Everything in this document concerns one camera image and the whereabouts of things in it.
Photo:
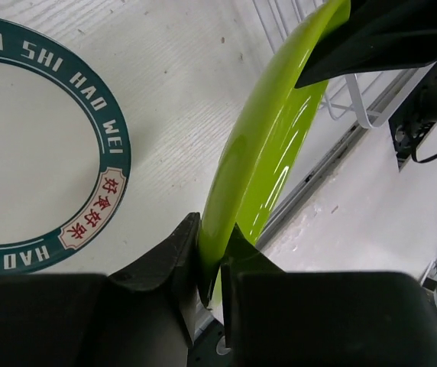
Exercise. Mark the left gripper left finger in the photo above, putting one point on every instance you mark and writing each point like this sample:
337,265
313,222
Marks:
142,315

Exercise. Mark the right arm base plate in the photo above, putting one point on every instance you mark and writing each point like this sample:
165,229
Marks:
412,122

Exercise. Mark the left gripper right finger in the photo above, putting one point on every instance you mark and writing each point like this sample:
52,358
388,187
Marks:
329,318

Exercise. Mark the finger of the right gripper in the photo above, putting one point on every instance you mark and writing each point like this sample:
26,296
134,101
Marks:
378,36

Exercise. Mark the white wire dish rack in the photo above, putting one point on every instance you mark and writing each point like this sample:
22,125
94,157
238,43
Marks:
372,97

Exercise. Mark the white plate teal rim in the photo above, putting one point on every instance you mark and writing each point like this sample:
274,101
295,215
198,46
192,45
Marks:
65,154

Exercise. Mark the lime green plate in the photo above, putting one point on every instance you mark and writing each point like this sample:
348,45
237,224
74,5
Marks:
264,143

